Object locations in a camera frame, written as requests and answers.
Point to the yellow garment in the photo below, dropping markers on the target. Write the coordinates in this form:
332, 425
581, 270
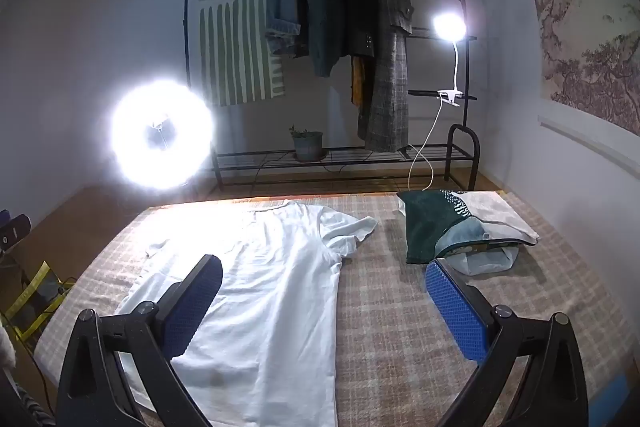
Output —
359, 82

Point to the white t-shirt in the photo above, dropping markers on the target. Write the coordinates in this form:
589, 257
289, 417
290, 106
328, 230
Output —
280, 282

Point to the potted plant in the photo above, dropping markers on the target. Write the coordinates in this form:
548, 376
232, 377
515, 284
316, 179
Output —
307, 147

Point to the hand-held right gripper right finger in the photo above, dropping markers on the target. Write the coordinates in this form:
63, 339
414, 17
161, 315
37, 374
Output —
457, 314

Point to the grey-green jacket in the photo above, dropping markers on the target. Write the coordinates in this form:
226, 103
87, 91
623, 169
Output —
322, 7

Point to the black metal clothes rack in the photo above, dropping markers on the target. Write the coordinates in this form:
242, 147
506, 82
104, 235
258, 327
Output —
425, 93

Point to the green patterned folded cloth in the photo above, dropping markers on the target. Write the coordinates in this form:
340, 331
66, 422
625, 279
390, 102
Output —
430, 222

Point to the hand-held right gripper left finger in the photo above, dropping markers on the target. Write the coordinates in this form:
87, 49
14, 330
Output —
192, 307

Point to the black tube chair frame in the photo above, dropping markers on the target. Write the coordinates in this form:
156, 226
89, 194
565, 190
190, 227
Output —
462, 127

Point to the green striped hanging cloth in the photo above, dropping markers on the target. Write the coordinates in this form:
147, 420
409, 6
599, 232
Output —
225, 57

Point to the light blue cloth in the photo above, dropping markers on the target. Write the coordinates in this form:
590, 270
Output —
485, 262

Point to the white clip lamp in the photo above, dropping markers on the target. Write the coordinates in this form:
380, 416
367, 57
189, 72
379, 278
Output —
450, 26

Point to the beige plaid blanket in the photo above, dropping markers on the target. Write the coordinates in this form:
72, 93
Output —
390, 307

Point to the landscape wall poster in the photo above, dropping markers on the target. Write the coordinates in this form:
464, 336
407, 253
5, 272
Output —
585, 32

